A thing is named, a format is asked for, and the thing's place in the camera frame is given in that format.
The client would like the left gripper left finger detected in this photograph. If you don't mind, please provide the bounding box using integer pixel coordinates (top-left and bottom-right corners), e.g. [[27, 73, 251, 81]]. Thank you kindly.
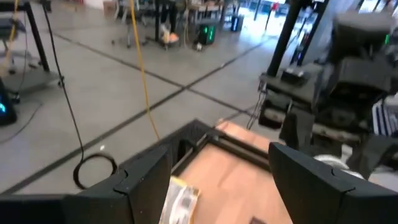
[[67, 144, 173, 224]]

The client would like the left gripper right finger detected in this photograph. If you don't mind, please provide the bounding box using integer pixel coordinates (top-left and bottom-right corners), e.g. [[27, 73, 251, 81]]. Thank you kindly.
[[269, 142, 398, 224]]

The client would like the yellow ramen packet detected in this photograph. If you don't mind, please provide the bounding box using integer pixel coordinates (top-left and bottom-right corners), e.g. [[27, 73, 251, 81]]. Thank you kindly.
[[159, 176, 200, 224]]

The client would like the computer tower with blue light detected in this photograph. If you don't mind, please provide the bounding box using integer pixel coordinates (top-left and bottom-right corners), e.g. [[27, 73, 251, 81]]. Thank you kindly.
[[0, 77, 18, 127]]

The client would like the computer tower with green light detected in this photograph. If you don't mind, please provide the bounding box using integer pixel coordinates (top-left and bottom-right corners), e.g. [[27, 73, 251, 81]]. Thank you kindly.
[[197, 23, 216, 46]]

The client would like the background desk with black leg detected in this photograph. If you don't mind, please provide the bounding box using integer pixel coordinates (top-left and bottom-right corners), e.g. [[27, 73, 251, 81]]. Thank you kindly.
[[0, 0, 65, 94]]

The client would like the black computer tower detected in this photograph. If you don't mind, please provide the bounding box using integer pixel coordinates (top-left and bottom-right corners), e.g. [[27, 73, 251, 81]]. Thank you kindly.
[[230, 14, 245, 32]]

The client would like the black coiled floor cable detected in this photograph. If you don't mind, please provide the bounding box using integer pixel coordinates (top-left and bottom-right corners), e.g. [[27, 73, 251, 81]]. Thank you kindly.
[[42, 0, 119, 191]]

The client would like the yellow floor cable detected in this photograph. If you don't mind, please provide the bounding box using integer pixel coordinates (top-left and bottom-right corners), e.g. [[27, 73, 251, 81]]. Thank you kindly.
[[128, 0, 162, 141]]

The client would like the black desk post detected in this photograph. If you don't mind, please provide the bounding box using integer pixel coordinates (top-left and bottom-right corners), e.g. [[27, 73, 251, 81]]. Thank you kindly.
[[266, 0, 312, 78]]

